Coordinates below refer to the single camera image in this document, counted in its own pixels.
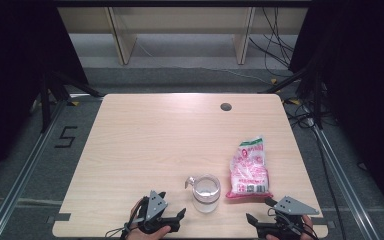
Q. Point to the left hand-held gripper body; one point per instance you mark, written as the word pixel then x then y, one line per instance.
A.
pixel 155 205

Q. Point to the black curtain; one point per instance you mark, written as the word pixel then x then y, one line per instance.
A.
pixel 16 66
pixel 363 83

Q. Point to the person's left hand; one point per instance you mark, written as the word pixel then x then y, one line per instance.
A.
pixel 146 236

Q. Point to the black metal stand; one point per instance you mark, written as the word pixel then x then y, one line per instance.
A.
pixel 46 100
pixel 317 100

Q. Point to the white and pink plastic bag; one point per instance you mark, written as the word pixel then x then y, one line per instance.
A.
pixel 249 170

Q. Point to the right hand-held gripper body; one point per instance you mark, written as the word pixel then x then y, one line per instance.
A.
pixel 293 206

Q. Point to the light wooden shelf unit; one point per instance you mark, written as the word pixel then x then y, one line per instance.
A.
pixel 180 20

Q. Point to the metal floor rail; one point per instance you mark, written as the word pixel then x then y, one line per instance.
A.
pixel 350 190
pixel 20 180

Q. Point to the person's right hand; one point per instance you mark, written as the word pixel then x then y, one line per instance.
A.
pixel 308 230

